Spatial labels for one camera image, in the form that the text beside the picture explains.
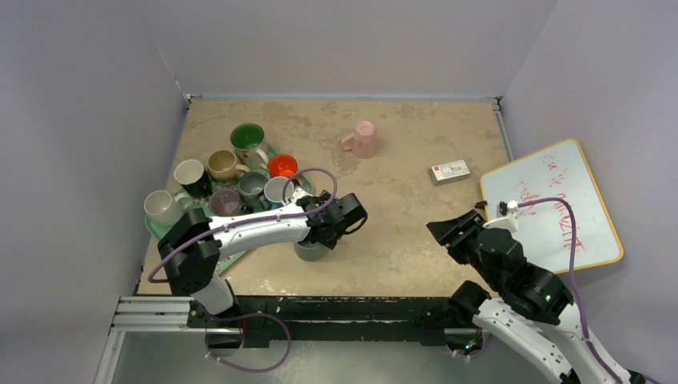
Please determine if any grey-blue mug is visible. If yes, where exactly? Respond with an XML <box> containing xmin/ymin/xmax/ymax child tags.
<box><xmin>237</xmin><ymin>171</ymin><xmax>269</xmax><ymax>212</ymax></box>

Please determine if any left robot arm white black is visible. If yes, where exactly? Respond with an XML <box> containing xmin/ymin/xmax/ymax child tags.
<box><xmin>158</xmin><ymin>190</ymin><xmax>368</xmax><ymax>327</ymax></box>

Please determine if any cream floral mug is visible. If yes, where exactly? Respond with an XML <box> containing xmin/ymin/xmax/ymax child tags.
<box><xmin>229</xmin><ymin>123</ymin><xmax>269</xmax><ymax>169</ymax></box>

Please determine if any beige round mug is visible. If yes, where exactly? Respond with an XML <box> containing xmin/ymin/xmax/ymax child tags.
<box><xmin>207</xmin><ymin>150</ymin><xmax>251</xmax><ymax>184</ymax></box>

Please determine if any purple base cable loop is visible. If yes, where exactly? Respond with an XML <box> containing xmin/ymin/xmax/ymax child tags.
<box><xmin>205</xmin><ymin>311</ymin><xmax>293</xmax><ymax>374</ymax></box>

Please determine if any purple mug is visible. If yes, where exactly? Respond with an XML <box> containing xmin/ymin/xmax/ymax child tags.
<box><xmin>208</xmin><ymin>188</ymin><xmax>243</xmax><ymax>217</ymax></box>

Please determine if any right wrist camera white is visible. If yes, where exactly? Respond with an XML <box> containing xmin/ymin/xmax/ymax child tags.
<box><xmin>482</xmin><ymin>200</ymin><xmax>519</xmax><ymax>233</ymax></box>

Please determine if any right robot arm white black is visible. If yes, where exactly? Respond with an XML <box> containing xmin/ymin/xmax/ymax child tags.
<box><xmin>426</xmin><ymin>203</ymin><xmax>646</xmax><ymax>383</ymax></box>

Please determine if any grey-teal mug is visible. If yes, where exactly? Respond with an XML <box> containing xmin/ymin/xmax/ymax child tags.
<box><xmin>293</xmin><ymin>241</ymin><xmax>330</xmax><ymax>262</ymax></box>

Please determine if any pink faceted mug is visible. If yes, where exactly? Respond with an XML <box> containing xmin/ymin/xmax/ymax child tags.
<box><xmin>341</xmin><ymin>121</ymin><xmax>378</xmax><ymax>159</ymax></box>

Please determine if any small red white box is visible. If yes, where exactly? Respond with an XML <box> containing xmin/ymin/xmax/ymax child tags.
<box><xmin>428</xmin><ymin>160</ymin><xmax>471</xmax><ymax>186</ymax></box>

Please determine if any blue mug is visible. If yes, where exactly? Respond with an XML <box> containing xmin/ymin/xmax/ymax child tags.
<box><xmin>264</xmin><ymin>177</ymin><xmax>295</xmax><ymax>210</ymax></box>

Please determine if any black mug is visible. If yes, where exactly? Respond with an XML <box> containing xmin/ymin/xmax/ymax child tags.
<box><xmin>173</xmin><ymin>159</ymin><xmax>213</xmax><ymax>199</ymax></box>

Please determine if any whiteboard with yellow frame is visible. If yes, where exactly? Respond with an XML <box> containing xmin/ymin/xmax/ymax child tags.
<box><xmin>480</xmin><ymin>138</ymin><xmax>624</xmax><ymax>274</ymax></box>

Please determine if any orange mug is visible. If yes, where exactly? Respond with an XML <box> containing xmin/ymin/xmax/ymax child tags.
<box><xmin>267</xmin><ymin>154</ymin><xmax>298</xmax><ymax>178</ymax></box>

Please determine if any white-grey mug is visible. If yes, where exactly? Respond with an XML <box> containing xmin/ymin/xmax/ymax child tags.
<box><xmin>143</xmin><ymin>190</ymin><xmax>193</xmax><ymax>227</ymax></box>

